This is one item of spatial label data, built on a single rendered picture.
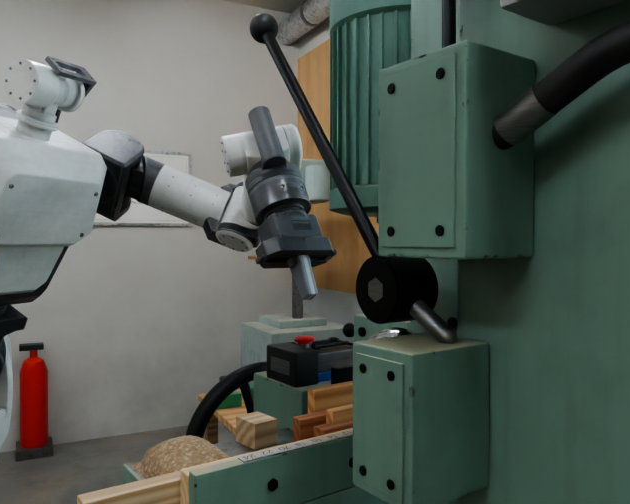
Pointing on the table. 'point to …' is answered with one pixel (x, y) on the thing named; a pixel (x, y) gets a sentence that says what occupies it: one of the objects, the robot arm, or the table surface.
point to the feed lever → (385, 293)
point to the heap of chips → (177, 456)
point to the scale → (295, 446)
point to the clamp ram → (341, 374)
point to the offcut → (256, 430)
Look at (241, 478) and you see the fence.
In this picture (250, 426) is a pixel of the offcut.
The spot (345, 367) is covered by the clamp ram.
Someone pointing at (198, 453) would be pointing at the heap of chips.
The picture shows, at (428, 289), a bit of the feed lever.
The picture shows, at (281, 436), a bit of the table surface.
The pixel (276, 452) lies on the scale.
